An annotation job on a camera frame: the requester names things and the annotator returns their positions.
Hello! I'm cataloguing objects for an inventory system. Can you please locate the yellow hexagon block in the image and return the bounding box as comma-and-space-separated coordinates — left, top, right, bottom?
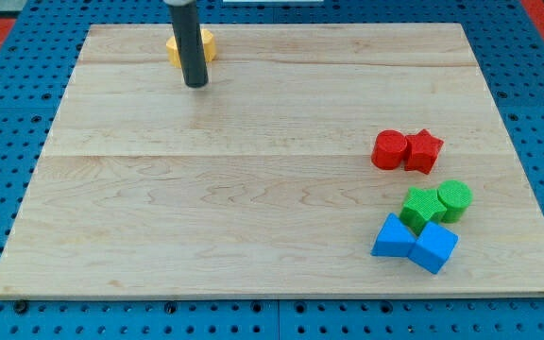
166, 28, 217, 68

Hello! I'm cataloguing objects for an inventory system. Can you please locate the wooden board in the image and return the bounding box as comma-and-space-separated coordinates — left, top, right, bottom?
0, 24, 544, 300

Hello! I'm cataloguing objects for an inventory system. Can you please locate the red cylinder block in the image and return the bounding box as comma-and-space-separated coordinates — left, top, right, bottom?
371, 129, 408, 170

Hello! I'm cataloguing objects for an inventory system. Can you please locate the blue triangle block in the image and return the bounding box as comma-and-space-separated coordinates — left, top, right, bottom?
370, 212, 417, 258

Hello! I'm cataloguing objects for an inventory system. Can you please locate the red star block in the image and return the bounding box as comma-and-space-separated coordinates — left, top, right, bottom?
404, 129, 444, 175

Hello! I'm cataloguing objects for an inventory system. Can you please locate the green star block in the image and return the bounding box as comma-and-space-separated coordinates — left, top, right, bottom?
399, 187, 448, 236

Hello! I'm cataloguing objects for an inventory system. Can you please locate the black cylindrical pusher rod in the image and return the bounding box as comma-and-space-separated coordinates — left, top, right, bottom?
164, 0, 209, 88

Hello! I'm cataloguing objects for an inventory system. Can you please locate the blue cube block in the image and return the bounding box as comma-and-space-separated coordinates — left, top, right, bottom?
407, 222, 459, 274

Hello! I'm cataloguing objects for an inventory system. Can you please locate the green cylinder block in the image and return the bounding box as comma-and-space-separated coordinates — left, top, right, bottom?
437, 179, 473, 223

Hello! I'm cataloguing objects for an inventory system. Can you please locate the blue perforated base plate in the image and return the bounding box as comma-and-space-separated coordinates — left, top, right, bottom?
0, 1, 544, 339

